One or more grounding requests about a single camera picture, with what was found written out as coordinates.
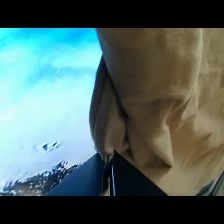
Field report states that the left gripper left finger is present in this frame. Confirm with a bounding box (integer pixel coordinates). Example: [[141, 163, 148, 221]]
[[46, 152, 110, 197]]

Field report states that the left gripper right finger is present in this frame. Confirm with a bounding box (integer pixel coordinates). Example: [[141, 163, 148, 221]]
[[110, 150, 168, 197]]

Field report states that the beige shirt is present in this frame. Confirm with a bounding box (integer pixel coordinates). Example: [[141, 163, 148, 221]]
[[88, 28, 224, 197]]

